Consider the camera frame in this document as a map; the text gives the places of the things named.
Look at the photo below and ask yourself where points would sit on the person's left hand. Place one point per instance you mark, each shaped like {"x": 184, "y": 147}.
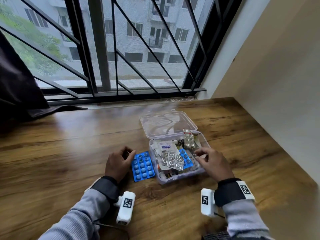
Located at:
{"x": 117, "y": 164}

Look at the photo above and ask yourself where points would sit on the person's right hand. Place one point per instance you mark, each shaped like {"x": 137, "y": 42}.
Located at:
{"x": 215, "y": 164}

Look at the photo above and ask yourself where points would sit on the blue blister pack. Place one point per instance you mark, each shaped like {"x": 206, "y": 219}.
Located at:
{"x": 143, "y": 167}
{"x": 187, "y": 159}

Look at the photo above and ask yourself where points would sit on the silver blister strip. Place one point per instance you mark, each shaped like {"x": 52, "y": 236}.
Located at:
{"x": 190, "y": 139}

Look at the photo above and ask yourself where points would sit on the silver large-pill blister pack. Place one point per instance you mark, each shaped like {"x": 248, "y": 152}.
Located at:
{"x": 172, "y": 159}

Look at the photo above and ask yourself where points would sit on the clear plastic medicine box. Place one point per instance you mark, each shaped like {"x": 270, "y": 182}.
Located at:
{"x": 165, "y": 123}

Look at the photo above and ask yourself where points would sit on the person's right forearm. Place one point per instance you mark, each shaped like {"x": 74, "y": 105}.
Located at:
{"x": 245, "y": 222}

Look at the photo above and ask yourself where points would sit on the person's left forearm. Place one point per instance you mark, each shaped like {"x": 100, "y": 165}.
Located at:
{"x": 75, "y": 217}

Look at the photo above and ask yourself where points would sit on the white sachet blue label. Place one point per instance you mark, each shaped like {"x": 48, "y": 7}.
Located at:
{"x": 166, "y": 146}

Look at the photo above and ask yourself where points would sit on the grey window sash bar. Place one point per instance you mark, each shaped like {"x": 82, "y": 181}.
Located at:
{"x": 100, "y": 47}

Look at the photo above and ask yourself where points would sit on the grey apartment building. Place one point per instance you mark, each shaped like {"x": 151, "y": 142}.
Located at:
{"x": 135, "y": 47}

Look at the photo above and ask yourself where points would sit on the dark curtain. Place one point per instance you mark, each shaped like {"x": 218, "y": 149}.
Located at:
{"x": 17, "y": 92}

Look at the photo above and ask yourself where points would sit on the green tree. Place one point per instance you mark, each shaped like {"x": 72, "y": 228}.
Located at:
{"x": 32, "y": 47}

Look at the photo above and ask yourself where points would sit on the black metal window grille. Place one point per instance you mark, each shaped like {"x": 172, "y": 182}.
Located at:
{"x": 47, "y": 20}

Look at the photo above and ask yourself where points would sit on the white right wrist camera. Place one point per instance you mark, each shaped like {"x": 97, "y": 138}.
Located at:
{"x": 207, "y": 203}

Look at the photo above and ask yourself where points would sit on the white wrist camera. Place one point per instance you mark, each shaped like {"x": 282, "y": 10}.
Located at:
{"x": 126, "y": 208}
{"x": 207, "y": 203}

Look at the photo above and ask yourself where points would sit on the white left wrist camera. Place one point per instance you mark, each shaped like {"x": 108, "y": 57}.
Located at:
{"x": 126, "y": 208}

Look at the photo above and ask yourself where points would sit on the black window frame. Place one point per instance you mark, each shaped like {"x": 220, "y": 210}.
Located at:
{"x": 80, "y": 47}

